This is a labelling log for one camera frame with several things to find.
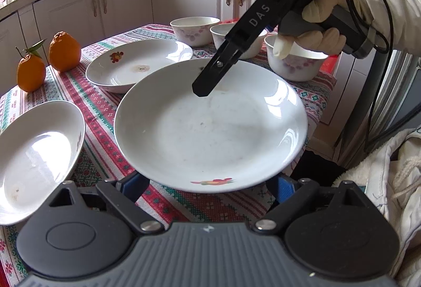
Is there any orange with green leaf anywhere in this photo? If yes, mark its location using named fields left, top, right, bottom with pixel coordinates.
left=16, top=40, right=47, bottom=93

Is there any person's right forearm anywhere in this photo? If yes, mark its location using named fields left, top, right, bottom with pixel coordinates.
left=342, top=0, right=421, bottom=52

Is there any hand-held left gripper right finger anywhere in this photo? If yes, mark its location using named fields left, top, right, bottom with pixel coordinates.
left=253, top=174, right=367, bottom=237

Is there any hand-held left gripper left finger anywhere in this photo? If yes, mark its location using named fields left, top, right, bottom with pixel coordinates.
left=49, top=171, right=164, bottom=236

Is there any bumpy orange without leaf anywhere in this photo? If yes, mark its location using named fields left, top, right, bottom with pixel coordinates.
left=49, top=31, right=81, bottom=72

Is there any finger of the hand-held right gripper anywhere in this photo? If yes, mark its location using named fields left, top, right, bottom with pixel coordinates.
left=192, top=30, right=268, bottom=98

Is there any white pink-flower bowl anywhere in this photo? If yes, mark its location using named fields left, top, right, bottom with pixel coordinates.
left=210, top=23, right=268, bottom=59
left=264, top=34, right=329, bottom=82
left=170, top=17, right=220, bottom=47

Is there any red green patterned tablecloth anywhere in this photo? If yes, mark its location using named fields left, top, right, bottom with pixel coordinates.
left=0, top=23, right=338, bottom=287

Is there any large white flower-print plate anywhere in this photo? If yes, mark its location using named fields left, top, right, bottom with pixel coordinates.
left=113, top=58, right=309, bottom=194

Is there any white plate with brown stain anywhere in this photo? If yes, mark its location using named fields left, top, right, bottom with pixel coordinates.
left=86, top=40, right=193, bottom=94

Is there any white fleece jacket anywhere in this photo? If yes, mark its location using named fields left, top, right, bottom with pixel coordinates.
left=332, top=127, right=421, bottom=287

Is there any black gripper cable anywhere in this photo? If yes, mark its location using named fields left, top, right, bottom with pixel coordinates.
left=334, top=0, right=395, bottom=151

